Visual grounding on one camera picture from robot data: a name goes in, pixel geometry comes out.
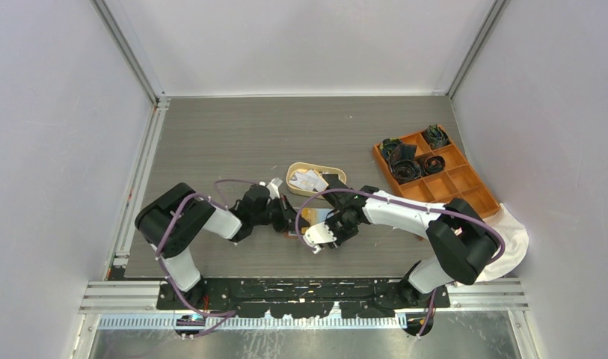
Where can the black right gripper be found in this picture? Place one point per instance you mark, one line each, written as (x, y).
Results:
(340, 238)

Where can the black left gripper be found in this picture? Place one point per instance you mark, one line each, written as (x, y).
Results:
(288, 215)

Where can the brown leather card holder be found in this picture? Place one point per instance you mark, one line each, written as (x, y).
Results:
(288, 230)

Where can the orange credit card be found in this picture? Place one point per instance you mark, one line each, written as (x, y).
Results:
(315, 215)

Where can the cream oval tray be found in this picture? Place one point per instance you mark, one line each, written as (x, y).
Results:
(304, 166)

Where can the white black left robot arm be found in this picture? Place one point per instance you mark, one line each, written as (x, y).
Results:
(171, 222)

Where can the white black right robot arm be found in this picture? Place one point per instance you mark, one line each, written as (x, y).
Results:
(463, 244)

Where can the white cards in tray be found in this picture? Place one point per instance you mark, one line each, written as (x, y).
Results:
(310, 180)

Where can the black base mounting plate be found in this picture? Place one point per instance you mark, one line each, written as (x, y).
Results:
(303, 298)

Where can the blue yellow item bundle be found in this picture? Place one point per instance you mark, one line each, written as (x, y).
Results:
(387, 146)

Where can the orange compartment organizer box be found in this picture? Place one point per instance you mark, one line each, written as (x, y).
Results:
(416, 172)

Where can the dark green item bundle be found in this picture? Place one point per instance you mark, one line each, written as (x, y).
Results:
(435, 137)

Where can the white bucket hat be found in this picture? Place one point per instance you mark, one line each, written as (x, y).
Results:
(517, 242)

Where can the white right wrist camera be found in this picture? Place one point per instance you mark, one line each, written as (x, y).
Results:
(318, 234)

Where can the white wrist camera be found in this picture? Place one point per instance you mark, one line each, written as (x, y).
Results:
(273, 188)
(318, 234)

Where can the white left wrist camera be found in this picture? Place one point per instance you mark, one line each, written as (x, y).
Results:
(273, 188)

